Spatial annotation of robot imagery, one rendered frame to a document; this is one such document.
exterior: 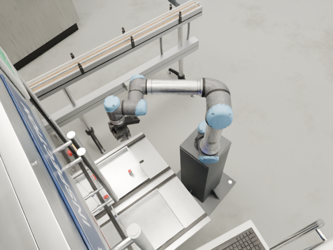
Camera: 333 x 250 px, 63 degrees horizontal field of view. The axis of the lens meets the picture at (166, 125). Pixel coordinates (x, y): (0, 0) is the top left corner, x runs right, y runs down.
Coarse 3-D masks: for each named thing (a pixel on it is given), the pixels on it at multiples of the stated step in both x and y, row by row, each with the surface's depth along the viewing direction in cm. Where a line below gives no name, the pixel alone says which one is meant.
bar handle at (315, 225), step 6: (312, 222) 92; (318, 222) 88; (324, 222) 88; (306, 228) 96; (312, 228) 92; (318, 228) 89; (294, 234) 106; (300, 234) 101; (306, 234) 98; (318, 234) 91; (282, 240) 120; (288, 240) 112; (294, 240) 108; (324, 240) 89; (276, 246) 128; (282, 246) 121
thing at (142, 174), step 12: (120, 156) 171; (132, 156) 171; (108, 168) 168; (120, 168) 167; (132, 168) 167; (108, 180) 163; (120, 180) 163; (132, 180) 162; (144, 180) 159; (120, 192) 159
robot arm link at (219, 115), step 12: (216, 96) 123; (228, 96) 125; (216, 108) 120; (228, 108) 120; (216, 120) 122; (228, 120) 121; (216, 132) 135; (204, 144) 150; (216, 144) 147; (204, 156) 154; (216, 156) 155
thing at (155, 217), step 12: (156, 192) 158; (144, 204) 154; (156, 204) 154; (168, 204) 150; (120, 216) 150; (132, 216) 151; (144, 216) 151; (156, 216) 150; (168, 216) 150; (144, 228) 147; (156, 228) 147; (168, 228) 147; (180, 228) 146; (156, 240) 144; (168, 240) 142
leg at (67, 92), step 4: (64, 88) 215; (68, 88) 219; (64, 92) 219; (68, 92) 220; (68, 96) 223; (72, 96) 227; (68, 100) 228; (72, 100) 228; (72, 104) 232; (76, 104) 235; (80, 120) 254; (84, 120) 254; (84, 124) 259; (88, 124) 263; (88, 128) 266
